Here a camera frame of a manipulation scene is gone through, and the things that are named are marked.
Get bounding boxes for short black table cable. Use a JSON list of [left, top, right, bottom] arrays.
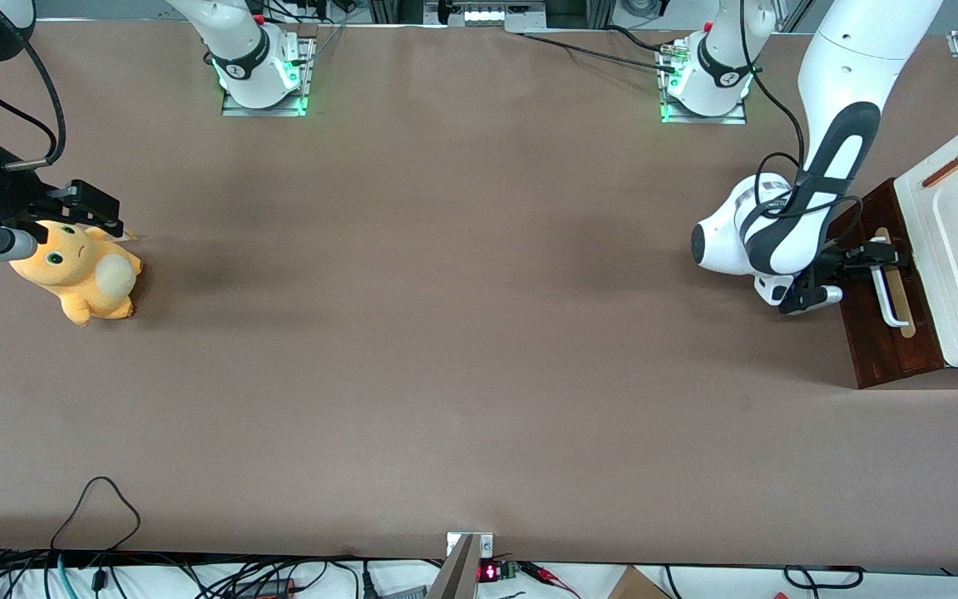
[[606, 25, 675, 56]]

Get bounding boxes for brown cardboard piece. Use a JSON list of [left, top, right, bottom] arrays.
[[608, 565, 673, 599]]

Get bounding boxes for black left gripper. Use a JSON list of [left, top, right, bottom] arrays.
[[778, 239, 910, 315]]

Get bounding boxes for black coiled edge cable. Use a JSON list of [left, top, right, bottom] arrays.
[[782, 565, 865, 590]]

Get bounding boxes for black looped cable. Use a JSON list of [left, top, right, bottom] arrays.
[[50, 476, 142, 554]]

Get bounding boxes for red wire leads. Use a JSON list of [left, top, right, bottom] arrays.
[[519, 562, 581, 599]]

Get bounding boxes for long black table cable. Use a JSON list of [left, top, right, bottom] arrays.
[[519, 32, 679, 74]]

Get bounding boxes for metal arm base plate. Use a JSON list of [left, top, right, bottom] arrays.
[[221, 33, 311, 117], [660, 37, 748, 126]]

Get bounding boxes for brass handle backplate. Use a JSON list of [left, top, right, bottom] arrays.
[[873, 226, 917, 339]]

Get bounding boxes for brown cabinet lid strip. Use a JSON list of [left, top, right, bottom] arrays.
[[921, 146, 958, 188]]

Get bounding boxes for black power adapter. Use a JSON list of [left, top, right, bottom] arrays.
[[232, 580, 295, 599]]

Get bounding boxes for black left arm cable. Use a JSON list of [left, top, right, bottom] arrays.
[[737, 0, 864, 221]]

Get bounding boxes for white drawer handle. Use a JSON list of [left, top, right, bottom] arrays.
[[872, 270, 911, 329]]

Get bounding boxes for dark wood drawer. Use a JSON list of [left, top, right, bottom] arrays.
[[830, 179, 946, 390]]

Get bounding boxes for grey camera mount bar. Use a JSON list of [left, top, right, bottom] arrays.
[[425, 534, 481, 599]]

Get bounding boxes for metal mount bracket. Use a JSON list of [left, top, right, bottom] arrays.
[[446, 532, 495, 560]]

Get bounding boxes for orange plush toy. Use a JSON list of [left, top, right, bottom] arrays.
[[9, 220, 144, 327]]

